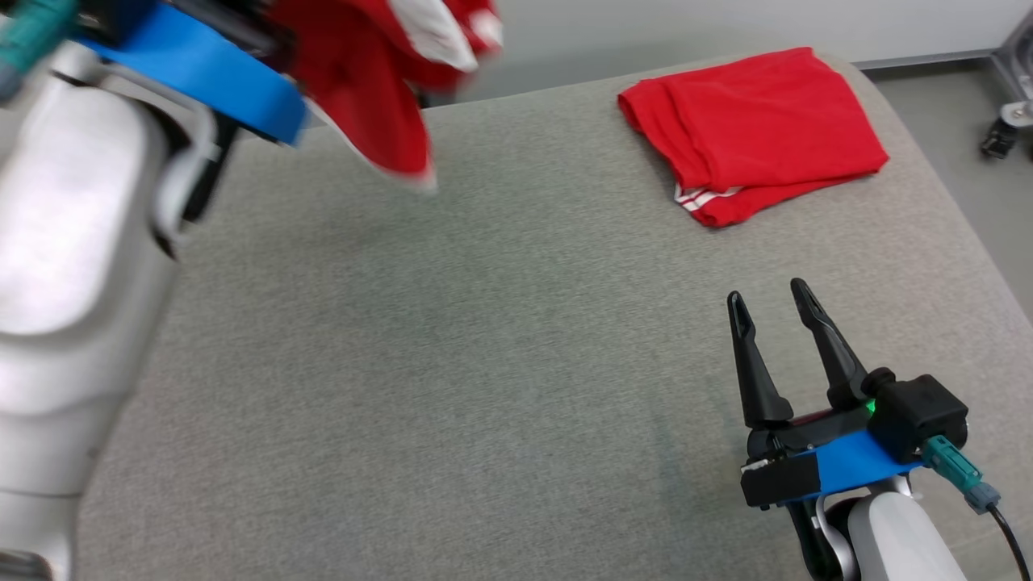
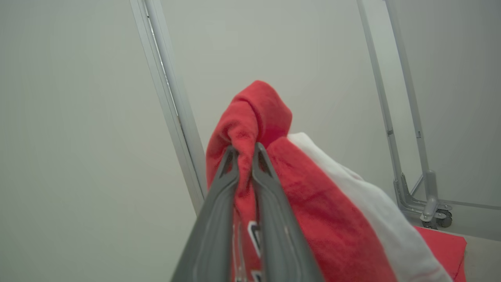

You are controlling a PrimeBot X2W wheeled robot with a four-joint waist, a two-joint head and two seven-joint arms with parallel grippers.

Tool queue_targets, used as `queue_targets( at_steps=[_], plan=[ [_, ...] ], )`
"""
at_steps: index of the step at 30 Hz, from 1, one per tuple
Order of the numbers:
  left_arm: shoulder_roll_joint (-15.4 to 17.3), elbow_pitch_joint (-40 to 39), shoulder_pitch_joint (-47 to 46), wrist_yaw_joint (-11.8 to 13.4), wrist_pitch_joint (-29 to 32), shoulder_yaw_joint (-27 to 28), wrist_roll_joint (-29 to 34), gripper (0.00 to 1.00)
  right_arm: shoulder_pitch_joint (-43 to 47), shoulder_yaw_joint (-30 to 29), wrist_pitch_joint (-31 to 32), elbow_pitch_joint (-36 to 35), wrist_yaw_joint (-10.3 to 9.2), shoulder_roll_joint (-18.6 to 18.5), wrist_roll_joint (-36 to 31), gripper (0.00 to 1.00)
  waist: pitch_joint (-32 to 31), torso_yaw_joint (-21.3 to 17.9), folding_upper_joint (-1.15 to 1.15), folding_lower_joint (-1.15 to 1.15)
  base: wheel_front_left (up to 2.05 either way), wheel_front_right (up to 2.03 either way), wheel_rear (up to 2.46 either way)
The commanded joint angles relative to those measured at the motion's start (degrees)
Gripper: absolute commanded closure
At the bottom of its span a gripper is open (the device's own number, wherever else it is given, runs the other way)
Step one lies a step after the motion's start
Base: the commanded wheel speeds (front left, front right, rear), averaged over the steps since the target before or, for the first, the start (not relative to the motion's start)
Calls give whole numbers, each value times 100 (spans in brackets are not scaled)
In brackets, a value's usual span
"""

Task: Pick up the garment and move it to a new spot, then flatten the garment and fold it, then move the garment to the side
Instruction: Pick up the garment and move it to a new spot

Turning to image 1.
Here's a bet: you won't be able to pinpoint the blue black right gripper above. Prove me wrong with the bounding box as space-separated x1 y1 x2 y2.
726 278 925 511

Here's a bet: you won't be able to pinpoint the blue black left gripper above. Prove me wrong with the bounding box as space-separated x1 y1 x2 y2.
77 0 307 146

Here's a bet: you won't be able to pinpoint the red Bulls 23 shorts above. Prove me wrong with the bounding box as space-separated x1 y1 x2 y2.
266 0 505 194

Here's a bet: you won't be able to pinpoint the red white-sleeved 23 jersey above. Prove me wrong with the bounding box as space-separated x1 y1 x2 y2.
617 47 890 229

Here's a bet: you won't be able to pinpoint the black caster wheel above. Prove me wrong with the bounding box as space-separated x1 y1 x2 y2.
980 103 1033 161

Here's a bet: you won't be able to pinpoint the teal plug with black cable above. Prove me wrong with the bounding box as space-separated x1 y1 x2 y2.
922 434 1033 581
0 0 77 82

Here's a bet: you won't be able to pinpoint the grey metal cart frame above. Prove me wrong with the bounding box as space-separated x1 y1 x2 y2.
991 6 1033 106

